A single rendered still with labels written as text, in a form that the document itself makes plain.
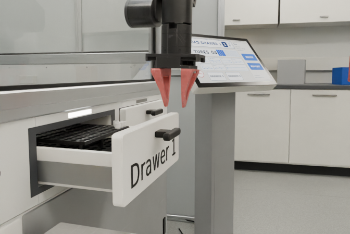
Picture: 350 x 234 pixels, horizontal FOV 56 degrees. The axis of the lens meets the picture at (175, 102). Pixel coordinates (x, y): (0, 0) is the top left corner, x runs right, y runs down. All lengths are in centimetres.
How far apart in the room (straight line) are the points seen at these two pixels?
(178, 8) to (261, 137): 295
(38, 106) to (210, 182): 113
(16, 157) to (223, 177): 121
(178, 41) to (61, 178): 31
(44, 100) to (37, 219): 20
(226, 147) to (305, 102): 196
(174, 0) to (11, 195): 41
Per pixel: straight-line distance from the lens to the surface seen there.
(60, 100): 64
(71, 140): 61
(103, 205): 81
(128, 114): 84
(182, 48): 60
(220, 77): 142
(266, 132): 348
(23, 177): 58
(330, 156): 359
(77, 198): 71
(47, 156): 58
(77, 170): 55
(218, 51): 156
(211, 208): 163
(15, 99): 54
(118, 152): 49
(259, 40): 415
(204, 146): 157
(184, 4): 61
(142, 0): 65
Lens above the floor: 102
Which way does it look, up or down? 5 degrees down
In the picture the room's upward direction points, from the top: straight up
